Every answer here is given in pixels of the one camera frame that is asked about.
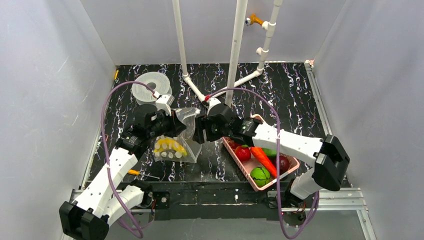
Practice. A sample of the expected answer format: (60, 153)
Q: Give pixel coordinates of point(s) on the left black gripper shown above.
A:
(175, 124)

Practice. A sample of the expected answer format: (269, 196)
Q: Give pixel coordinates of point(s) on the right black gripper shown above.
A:
(201, 129)

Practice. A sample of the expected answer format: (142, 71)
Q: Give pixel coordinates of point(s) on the yellow toy banana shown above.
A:
(168, 147)

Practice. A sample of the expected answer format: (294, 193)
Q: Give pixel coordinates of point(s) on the clear dotted zip bag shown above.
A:
(187, 116)

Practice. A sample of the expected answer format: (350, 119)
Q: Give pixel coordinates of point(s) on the orange toy carrot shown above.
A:
(262, 158)

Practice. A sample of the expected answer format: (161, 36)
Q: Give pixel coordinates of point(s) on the pink plastic basket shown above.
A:
(247, 167)

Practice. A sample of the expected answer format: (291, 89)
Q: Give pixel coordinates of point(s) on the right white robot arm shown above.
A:
(326, 156)

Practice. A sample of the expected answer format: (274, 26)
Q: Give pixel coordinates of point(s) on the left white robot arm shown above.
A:
(90, 215)

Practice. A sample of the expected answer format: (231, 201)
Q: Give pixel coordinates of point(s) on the white filament spool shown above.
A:
(157, 81)

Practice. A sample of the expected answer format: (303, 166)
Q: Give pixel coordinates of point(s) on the red toy apple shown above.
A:
(243, 154)

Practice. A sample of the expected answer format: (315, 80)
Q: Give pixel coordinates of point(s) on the green toy mango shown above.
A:
(271, 153)

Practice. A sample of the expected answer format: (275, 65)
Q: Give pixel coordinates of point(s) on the green striped toy watermelon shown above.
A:
(261, 176)

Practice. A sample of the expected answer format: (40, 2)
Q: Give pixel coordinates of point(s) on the dark red toy fruit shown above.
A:
(283, 163)

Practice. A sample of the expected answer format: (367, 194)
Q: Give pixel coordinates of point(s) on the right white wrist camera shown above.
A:
(210, 102)

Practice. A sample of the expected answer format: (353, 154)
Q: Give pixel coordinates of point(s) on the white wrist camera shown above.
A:
(164, 102)
(210, 102)

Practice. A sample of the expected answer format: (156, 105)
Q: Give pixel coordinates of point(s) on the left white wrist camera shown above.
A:
(164, 102)

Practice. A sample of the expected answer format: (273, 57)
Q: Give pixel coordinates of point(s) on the yellow handled screwdriver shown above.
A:
(138, 173)

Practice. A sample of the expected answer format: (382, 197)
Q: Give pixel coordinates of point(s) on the orange wall hook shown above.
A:
(253, 19)

